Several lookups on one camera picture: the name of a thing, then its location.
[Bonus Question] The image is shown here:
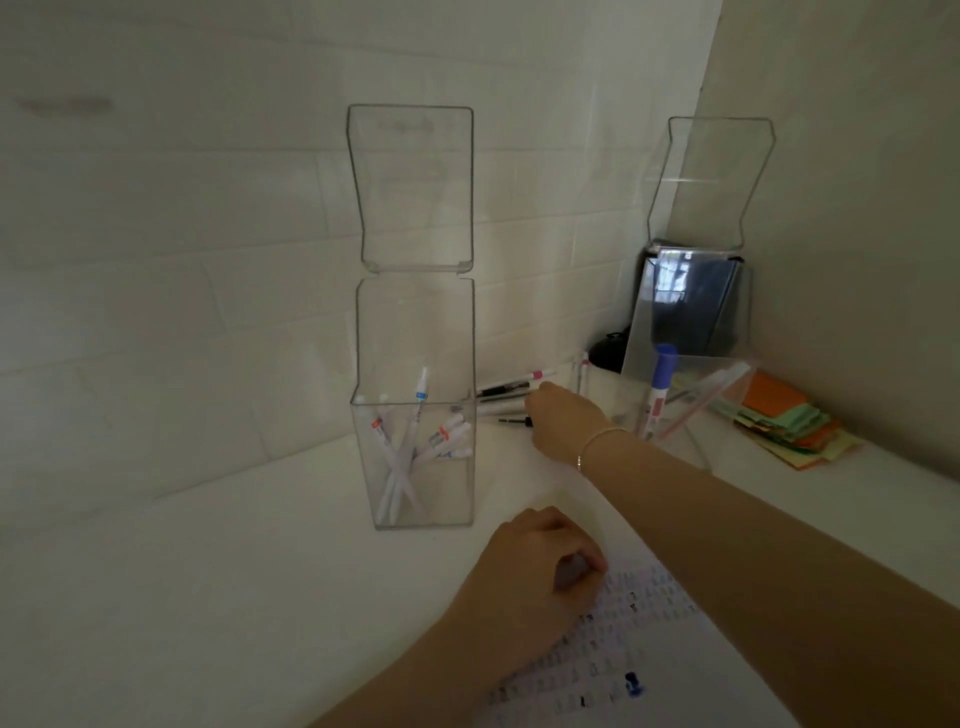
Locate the person's left hand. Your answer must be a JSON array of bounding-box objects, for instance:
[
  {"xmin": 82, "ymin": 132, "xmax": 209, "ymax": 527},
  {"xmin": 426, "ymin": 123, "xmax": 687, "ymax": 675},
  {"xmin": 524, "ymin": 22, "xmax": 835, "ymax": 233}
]
[{"xmin": 446, "ymin": 506, "xmax": 610, "ymax": 680}]

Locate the person's right hand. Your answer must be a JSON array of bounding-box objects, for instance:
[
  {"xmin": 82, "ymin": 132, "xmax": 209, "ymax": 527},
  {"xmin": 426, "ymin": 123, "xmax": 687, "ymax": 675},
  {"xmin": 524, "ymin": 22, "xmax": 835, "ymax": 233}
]
[{"xmin": 523, "ymin": 380, "xmax": 631, "ymax": 474}]

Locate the thick white marker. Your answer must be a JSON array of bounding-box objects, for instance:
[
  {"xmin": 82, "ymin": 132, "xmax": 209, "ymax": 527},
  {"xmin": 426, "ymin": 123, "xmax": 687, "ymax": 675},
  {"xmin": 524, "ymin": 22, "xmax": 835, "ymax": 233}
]
[{"xmin": 643, "ymin": 343, "xmax": 680, "ymax": 442}]

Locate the white pen light blue band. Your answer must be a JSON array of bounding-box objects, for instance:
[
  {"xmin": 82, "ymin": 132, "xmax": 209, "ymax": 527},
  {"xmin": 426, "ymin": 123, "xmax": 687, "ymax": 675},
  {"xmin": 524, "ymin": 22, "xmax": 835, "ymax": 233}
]
[{"xmin": 389, "ymin": 367, "xmax": 433, "ymax": 519}]

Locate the white paper sheet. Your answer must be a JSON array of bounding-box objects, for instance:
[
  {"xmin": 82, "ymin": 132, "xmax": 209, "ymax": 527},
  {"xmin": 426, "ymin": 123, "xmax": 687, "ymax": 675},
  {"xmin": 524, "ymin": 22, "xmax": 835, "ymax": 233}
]
[{"xmin": 472, "ymin": 554, "xmax": 800, "ymax": 728}]

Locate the clear acrylic box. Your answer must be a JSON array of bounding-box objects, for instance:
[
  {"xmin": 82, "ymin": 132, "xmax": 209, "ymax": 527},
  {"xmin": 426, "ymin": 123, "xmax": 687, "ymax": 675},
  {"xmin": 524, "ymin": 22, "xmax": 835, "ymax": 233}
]
[
  {"xmin": 620, "ymin": 116, "xmax": 776, "ymax": 470},
  {"xmin": 346, "ymin": 103, "xmax": 479, "ymax": 532}
]

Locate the person's right forearm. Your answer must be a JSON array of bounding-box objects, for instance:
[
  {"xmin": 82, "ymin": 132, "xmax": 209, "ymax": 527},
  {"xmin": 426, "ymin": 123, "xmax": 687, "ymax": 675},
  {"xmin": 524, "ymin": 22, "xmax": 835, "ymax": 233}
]
[{"xmin": 577, "ymin": 428, "xmax": 960, "ymax": 728}]

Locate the black bag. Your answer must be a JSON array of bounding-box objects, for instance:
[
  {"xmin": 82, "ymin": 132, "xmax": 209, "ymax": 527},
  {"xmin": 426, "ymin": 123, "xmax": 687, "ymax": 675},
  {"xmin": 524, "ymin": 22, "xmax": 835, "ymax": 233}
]
[{"xmin": 588, "ymin": 328, "xmax": 630, "ymax": 374}]

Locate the stack of coloured sticky notes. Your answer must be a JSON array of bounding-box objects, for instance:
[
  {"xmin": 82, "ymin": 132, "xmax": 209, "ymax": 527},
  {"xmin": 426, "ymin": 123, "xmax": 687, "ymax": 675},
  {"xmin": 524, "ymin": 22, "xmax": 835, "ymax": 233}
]
[{"xmin": 712, "ymin": 372, "xmax": 864, "ymax": 472}]

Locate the thin wrist bracelet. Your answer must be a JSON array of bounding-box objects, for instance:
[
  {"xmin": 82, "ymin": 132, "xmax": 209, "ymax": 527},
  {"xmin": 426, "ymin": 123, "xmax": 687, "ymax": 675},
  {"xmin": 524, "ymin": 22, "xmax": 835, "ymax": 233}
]
[{"xmin": 575, "ymin": 425, "xmax": 633, "ymax": 475}]

